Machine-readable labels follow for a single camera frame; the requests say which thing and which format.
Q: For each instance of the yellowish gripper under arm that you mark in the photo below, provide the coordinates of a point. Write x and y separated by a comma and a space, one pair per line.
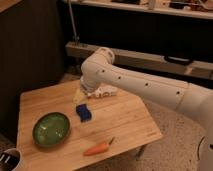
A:
79, 96

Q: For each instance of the orange pepper with green stem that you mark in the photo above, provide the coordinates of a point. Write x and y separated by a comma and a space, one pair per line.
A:
99, 148

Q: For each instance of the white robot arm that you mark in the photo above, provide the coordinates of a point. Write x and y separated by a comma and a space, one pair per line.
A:
191, 100

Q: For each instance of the green ceramic bowl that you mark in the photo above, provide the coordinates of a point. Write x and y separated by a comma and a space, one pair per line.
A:
51, 129

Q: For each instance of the white plastic bottle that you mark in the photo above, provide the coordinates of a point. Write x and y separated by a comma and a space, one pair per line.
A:
103, 91

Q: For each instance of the thin metal pole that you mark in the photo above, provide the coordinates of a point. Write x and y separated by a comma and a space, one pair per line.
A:
75, 36

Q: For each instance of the white cup at corner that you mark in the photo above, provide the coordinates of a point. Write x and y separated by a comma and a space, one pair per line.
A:
9, 159

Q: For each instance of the upper wooden shelf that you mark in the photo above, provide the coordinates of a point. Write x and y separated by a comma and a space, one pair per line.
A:
140, 8

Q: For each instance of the grey metal shelf rail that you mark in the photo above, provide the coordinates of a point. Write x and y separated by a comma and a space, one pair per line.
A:
145, 61

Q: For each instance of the black handle on rail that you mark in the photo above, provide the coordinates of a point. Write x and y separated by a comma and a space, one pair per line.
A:
178, 60

